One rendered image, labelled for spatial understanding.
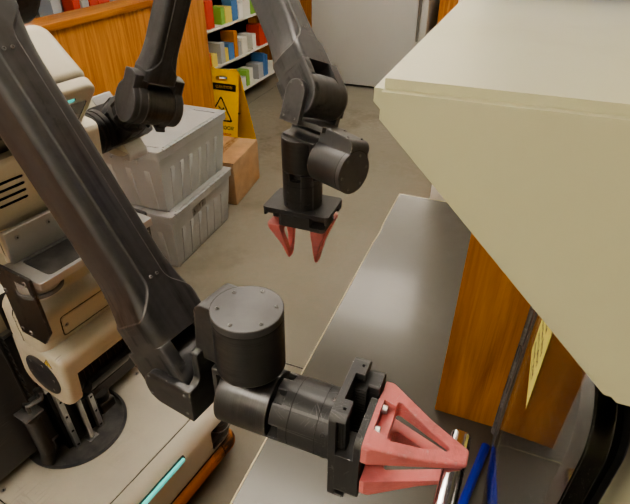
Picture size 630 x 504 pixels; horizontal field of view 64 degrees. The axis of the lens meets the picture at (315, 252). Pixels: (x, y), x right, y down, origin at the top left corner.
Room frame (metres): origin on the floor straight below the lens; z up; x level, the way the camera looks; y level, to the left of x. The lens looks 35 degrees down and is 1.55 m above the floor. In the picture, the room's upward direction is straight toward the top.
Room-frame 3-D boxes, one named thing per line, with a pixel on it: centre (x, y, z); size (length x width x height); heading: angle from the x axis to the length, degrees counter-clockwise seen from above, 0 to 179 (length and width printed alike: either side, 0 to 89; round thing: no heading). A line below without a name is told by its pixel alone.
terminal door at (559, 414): (0.26, -0.17, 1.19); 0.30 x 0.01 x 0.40; 156
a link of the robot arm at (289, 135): (0.65, 0.01, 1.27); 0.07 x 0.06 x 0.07; 44
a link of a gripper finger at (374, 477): (0.24, -0.07, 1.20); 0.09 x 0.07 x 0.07; 68
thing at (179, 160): (2.41, 0.76, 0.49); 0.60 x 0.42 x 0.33; 158
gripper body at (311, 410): (0.27, 0.00, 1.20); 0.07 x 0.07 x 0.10; 68
